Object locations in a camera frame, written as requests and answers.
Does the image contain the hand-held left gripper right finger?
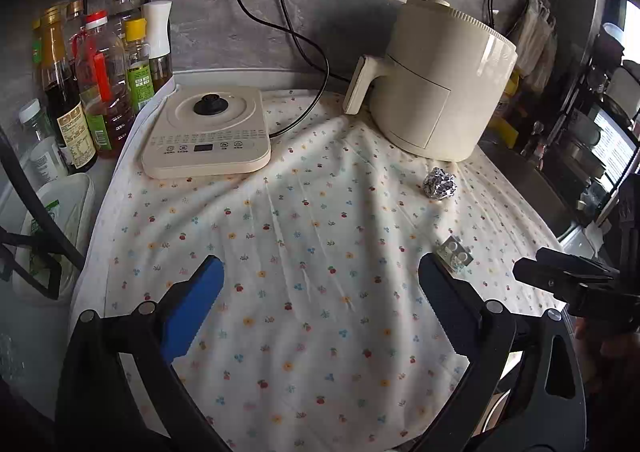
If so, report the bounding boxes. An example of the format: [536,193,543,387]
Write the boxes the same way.
[417,252,587,452]

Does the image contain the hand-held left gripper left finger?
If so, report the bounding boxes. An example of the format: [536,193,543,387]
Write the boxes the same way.
[55,254,226,452]

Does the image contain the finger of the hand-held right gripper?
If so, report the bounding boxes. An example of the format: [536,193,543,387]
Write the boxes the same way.
[537,247,623,277]
[512,257,618,305]

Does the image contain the silver pill blister pack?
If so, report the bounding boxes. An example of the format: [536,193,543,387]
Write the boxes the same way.
[435,234,475,277]

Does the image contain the aluminium foil ball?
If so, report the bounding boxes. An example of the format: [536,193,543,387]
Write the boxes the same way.
[422,167,458,201]

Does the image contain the person's right hand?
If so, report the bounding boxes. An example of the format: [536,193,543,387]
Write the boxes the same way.
[572,317,640,399]

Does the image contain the kitchen sink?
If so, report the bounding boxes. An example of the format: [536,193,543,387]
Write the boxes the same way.
[477,142,586,243]

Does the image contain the floral tablecloth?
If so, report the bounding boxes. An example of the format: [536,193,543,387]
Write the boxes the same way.
[70,89,563,448]

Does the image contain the small pink bottle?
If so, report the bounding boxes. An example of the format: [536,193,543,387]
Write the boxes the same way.
[520,122,548,159]

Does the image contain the yellow sponge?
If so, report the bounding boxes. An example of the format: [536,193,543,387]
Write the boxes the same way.
[492,124,519,149]

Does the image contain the dark dish rack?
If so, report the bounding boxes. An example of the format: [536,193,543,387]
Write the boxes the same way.
[550,0,640,227]

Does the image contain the yellow detergent bottle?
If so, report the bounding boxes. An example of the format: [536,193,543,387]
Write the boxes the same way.
[492,72,522,133]

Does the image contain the white plastic container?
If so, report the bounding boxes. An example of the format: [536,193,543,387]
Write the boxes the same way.
[12,172,96,303]

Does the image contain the cream induction cooker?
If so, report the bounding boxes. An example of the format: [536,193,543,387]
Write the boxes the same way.
[141,85,272,180]

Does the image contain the white plastic jar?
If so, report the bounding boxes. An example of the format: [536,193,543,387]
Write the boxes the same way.
[29,137,69,183]

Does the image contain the cream air fryer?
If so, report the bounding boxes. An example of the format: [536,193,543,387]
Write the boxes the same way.
[342,0,517,163]

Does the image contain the hanging plastic bags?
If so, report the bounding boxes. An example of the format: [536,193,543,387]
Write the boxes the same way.
[515,0,559,92]

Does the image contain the red cap oil bottle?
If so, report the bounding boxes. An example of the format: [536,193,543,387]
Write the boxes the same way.
[75,12,136,157]

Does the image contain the yellow cap green label bottle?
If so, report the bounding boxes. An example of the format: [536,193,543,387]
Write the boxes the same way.
[124,18,156,113]

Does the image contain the dark soy sauce bottle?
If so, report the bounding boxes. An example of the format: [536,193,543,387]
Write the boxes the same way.
[39,6,99,173]

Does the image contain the clear jar white lid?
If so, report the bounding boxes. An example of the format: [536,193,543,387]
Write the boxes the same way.
[19,99,56,143]

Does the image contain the white cap oil sprayer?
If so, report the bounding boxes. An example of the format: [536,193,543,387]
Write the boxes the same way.
[142,0,174,93]

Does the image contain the gold cap clear bottle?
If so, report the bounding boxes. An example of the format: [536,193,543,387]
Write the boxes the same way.
[111,0,142,35]

